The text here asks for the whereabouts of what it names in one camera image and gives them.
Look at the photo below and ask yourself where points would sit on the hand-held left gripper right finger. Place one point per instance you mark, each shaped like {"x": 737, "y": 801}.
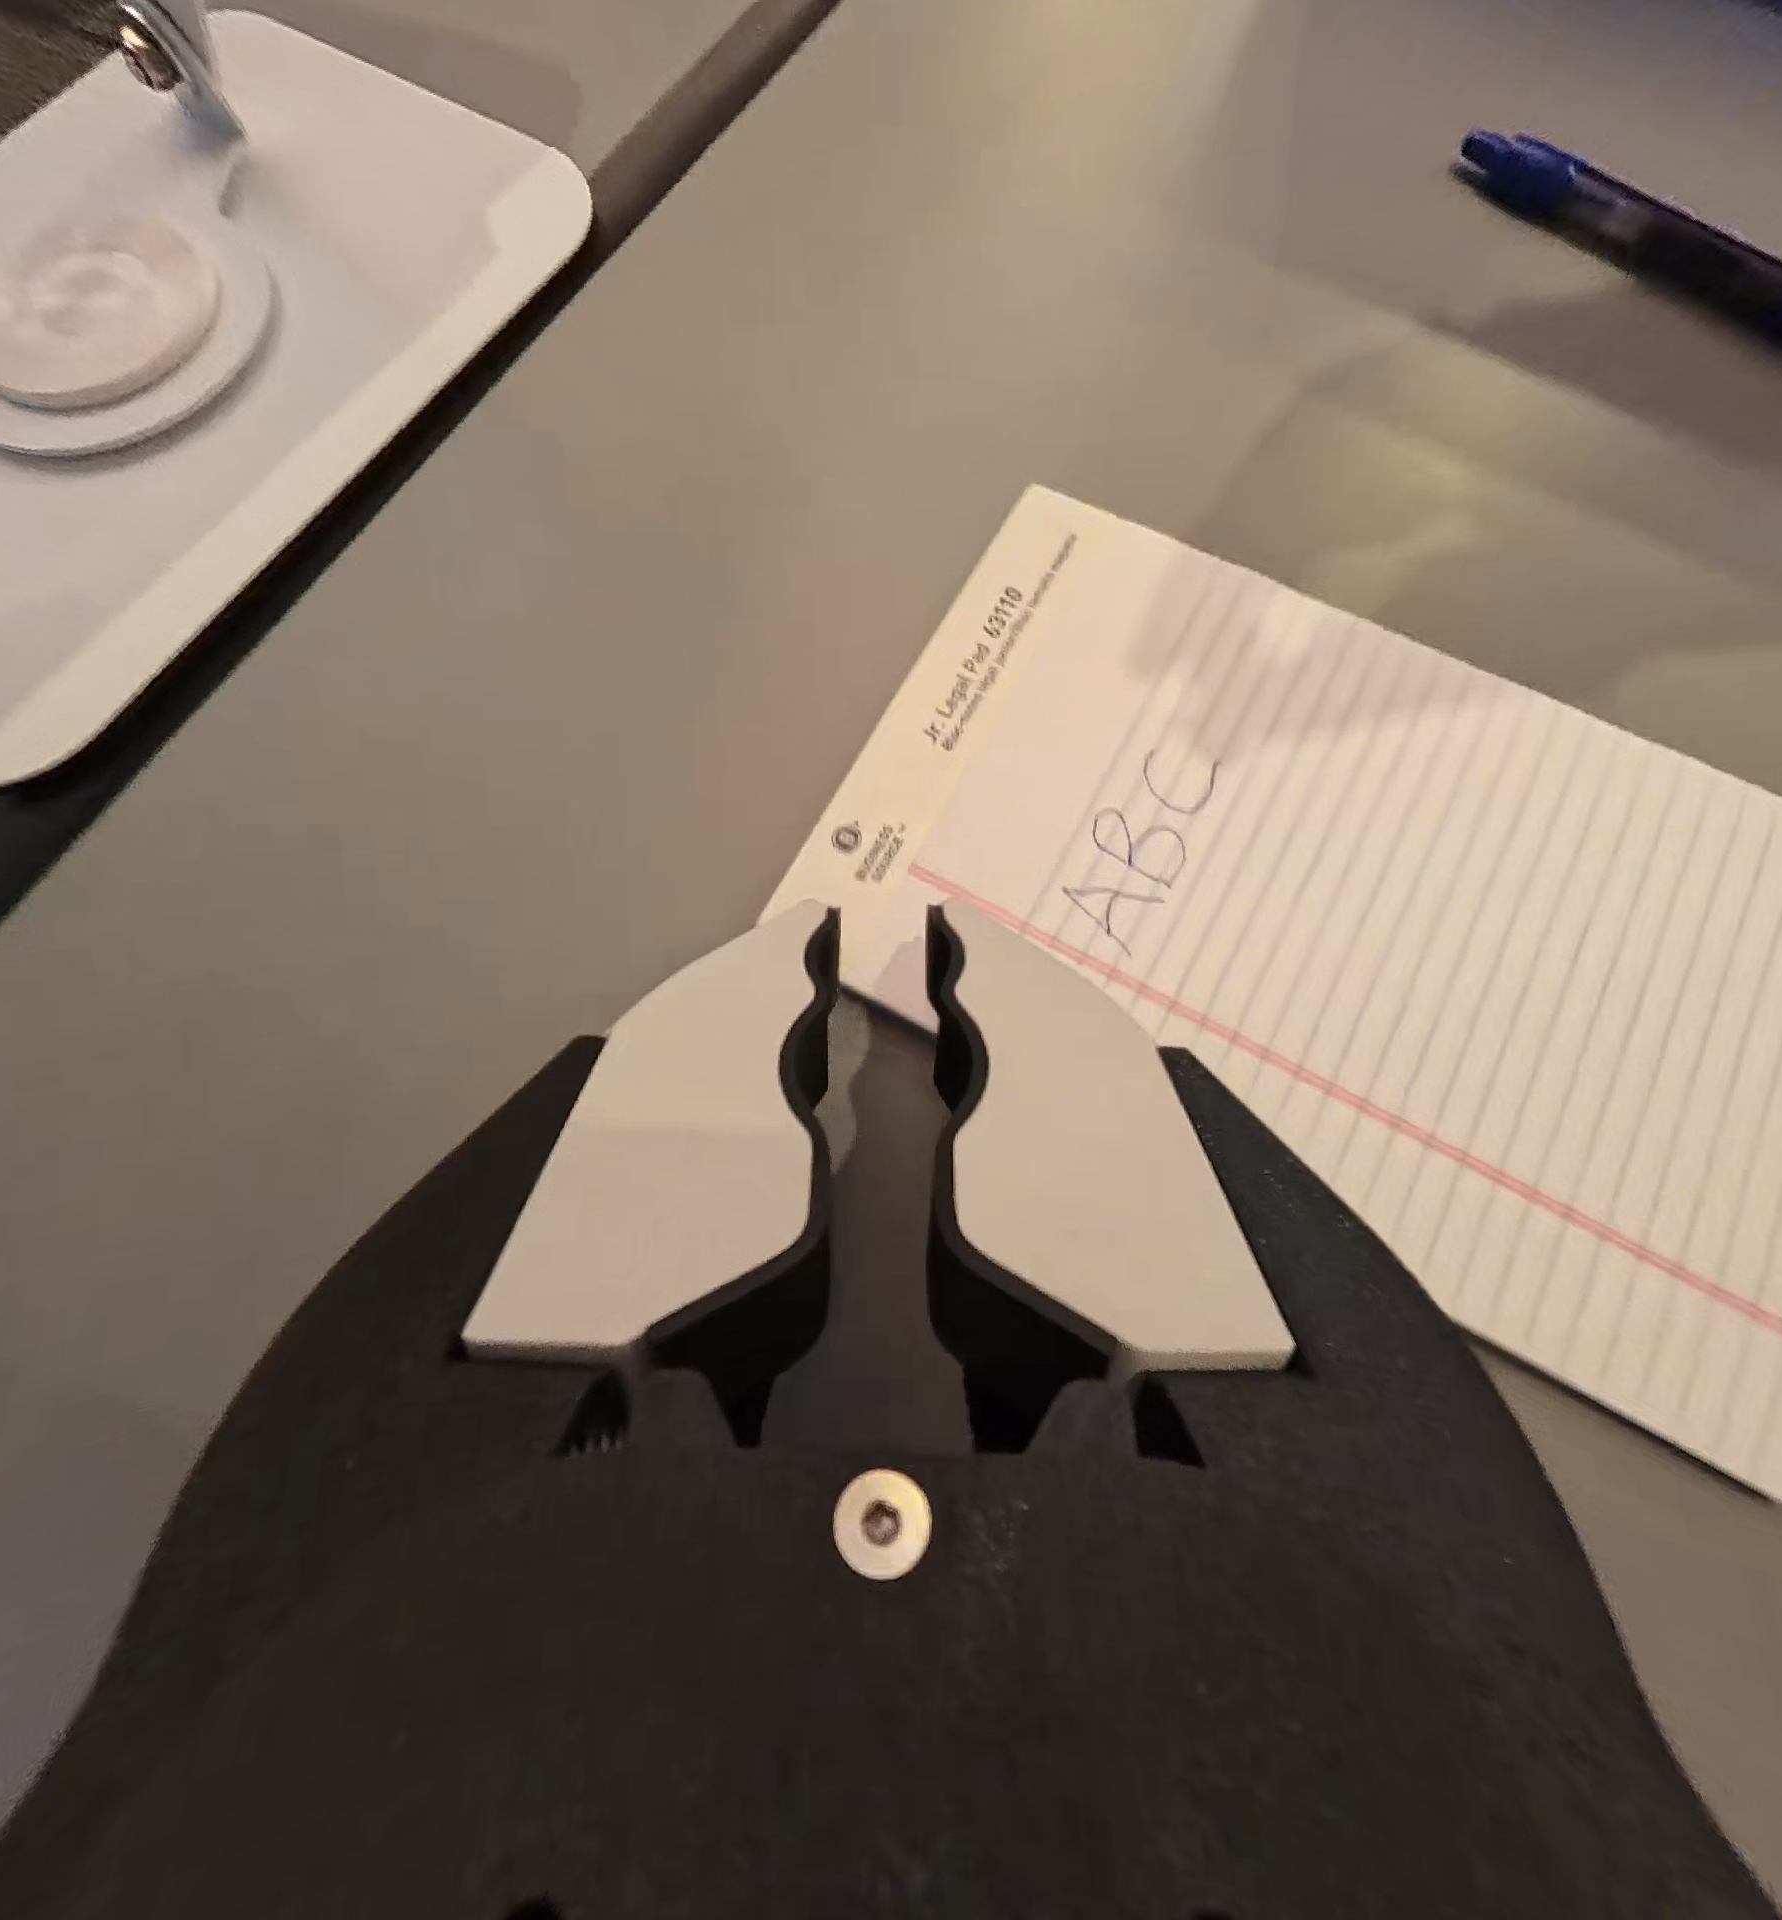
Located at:
{"x": 1101, "y": 1185}

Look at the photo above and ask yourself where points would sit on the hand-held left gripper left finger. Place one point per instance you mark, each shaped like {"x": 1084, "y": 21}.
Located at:
{"x": 666, "y": 1170}

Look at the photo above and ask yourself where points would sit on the white lined notepad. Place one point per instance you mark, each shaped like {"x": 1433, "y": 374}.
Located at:
{"x": 1431, "y": 976}

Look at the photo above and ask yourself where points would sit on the blue click pen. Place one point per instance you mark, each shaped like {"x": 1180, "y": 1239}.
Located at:
{"x": 1655, "y": 240}

